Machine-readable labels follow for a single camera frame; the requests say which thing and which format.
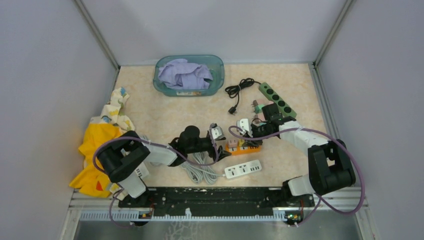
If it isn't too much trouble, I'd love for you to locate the orange power strip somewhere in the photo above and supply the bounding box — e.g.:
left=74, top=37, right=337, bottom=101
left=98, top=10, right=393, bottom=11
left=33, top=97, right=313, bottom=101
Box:
left=225, top=144, right=262, bottom=156

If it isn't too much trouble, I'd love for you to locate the green power strip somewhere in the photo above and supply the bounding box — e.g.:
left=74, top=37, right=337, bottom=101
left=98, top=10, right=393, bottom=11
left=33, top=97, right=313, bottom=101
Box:
left=258, top=82, right=297, bottom=118

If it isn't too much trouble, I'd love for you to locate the white power strip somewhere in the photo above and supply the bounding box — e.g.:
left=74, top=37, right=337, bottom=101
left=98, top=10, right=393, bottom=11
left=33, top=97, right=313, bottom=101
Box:
left=224, top=159, right=262, bottom=180
left=134, top=162, right=150, bottom=179

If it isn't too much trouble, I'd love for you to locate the pink usb plug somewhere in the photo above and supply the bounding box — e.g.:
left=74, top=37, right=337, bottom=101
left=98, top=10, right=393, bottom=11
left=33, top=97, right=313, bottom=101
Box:
left=252, top=99, right=267, bottom=106

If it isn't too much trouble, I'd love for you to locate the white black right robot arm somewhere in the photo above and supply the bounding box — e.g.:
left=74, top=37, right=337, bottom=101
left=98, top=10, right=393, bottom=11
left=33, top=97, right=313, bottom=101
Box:
left=236, top=103, right=356, bottom=206

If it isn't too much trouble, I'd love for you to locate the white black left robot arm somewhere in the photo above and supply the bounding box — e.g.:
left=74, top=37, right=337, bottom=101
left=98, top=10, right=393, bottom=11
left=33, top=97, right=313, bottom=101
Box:
left=92, top=123, right=231, bottom=207

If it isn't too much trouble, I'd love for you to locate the teal plastic basin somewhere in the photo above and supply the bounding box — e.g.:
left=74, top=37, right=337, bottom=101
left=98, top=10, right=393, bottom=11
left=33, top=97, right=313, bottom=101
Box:
left=152, top=54, right=225, bottom=97

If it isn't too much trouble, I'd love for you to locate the purple cloth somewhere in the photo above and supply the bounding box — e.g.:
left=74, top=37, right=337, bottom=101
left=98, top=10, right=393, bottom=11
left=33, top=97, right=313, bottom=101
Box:
left=157, top=58, right=214, bottom=90

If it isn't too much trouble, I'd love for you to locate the yellow patterned cloth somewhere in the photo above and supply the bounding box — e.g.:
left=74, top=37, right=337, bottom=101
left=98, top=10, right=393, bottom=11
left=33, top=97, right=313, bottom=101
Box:
left=69, top=87, right=136, bottom=198

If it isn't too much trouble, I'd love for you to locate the grey coiled cable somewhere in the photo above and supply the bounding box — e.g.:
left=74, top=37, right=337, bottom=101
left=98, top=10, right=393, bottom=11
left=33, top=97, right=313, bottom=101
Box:
left=178, top=152, right=228, bottom=186

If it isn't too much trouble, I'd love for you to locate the black coiled cable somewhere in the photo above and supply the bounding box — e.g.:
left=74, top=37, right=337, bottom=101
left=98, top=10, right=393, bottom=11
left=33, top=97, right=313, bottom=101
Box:
left=224, top=77, right=263, bottom=116

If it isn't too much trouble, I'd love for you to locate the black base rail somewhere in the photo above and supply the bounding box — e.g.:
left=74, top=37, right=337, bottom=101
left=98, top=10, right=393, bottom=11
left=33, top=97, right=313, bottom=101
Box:
left=118, top=187, right=316, bottom=222

